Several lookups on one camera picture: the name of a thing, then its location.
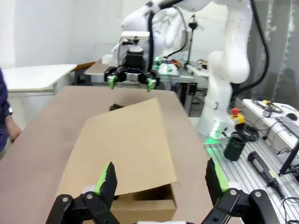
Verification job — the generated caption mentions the person in navy jacket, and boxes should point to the person in navy jacket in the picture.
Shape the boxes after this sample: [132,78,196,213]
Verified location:
[0,115,11,154]

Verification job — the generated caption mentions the cluttered electronics bench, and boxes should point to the cluttered electronics bench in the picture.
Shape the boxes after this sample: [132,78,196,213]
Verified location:
[154,58,211,117]

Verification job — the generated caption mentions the black cable coil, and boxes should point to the black cable coil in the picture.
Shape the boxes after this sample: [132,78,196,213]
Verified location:
[235,123,259,142]

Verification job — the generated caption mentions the thick black arm hose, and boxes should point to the thick black arm hose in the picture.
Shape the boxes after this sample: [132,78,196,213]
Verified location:
[230,0,271,94]

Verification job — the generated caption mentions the black handheld power tool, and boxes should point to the black handheld power tool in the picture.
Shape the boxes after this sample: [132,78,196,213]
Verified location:
[247,151,287,199]

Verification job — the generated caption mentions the large white table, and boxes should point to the large white table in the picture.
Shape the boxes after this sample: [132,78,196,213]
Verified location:
[0,64,78,131]

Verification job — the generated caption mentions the red emergency stop button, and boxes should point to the red emergency stop button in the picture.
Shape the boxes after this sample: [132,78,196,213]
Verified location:
[230,107,246,126]

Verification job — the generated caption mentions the brown cardboard box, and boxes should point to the brown cardboard box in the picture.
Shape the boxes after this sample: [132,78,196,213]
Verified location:
[55,98,182,222]

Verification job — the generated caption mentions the black stapler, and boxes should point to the black stapler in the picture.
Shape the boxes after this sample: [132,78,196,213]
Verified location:
[109,103,125,112]

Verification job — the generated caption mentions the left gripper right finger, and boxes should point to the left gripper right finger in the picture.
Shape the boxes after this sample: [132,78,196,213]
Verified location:
[202,157,281,224]

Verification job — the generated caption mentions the black monitor stand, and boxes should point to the black monitor stand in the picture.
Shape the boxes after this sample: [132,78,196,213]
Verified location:
[278,140,299,177]

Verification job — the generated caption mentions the grey laptop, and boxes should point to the grey laptop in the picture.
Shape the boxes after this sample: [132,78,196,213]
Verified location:
[275,116,299,138]

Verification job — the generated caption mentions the person's right hand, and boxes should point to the person's right hand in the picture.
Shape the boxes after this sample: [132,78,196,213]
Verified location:
[6,112,22,143]

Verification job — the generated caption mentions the brown tabletop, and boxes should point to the brown tabletop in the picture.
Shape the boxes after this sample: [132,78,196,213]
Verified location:
[83,59,113,77]

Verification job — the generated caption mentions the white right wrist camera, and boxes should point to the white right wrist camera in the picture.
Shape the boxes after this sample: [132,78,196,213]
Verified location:
[121,31,150,46]

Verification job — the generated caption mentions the white equipment desk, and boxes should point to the white equipment desk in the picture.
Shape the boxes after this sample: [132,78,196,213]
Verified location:
[242,98,299,154]

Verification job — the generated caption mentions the dark green cup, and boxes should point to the dark green cup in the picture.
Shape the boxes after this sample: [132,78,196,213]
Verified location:
[223,131,246,162]

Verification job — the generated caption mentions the black camera stand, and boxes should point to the black camera stand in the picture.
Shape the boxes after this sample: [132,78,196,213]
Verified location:
[186,14,199,68]

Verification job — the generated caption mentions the aluminium rail base plate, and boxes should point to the aluminium rail base plate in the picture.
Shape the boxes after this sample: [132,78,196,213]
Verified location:
[204,137,299,224]

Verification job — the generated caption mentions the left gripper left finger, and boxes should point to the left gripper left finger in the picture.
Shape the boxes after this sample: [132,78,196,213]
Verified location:
[46,160,121,224]

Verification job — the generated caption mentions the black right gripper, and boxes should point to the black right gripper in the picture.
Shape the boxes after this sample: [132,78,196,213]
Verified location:
[104,46,161,93]

